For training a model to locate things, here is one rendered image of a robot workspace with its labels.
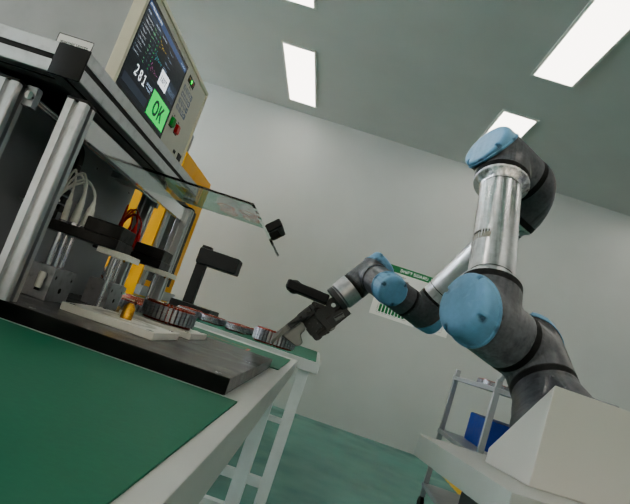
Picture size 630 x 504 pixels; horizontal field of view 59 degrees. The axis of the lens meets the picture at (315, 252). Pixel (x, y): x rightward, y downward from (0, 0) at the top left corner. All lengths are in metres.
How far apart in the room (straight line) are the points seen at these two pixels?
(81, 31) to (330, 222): 5.49
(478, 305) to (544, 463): 0.25
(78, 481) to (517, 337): 0.80
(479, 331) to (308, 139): 5.79
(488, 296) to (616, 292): 6.15
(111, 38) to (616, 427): 1.00
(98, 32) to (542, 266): 6.13
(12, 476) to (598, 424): 0.83
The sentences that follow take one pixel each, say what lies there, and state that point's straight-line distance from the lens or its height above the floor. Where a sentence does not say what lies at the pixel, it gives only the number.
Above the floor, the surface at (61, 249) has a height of 0.85.
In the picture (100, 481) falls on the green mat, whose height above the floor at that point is 0.75.
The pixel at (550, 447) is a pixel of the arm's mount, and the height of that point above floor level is 0.81.
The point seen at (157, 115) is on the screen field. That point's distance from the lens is 1.16.
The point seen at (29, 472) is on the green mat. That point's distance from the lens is 0.31.
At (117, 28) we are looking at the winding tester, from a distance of 1.01.
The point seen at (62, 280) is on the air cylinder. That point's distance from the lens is 1.00.
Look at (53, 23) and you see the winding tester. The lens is 1.06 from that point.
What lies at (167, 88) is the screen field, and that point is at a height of 1.22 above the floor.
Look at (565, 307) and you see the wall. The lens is 6.82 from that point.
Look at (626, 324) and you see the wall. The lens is 7.11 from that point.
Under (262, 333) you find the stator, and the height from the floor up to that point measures 0.82.
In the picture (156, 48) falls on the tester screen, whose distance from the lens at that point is 1.09.
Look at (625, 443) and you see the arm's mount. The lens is 1.01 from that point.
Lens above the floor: 0.85
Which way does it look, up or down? 8 degrees up
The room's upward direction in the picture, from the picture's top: 19 degrees clockwise
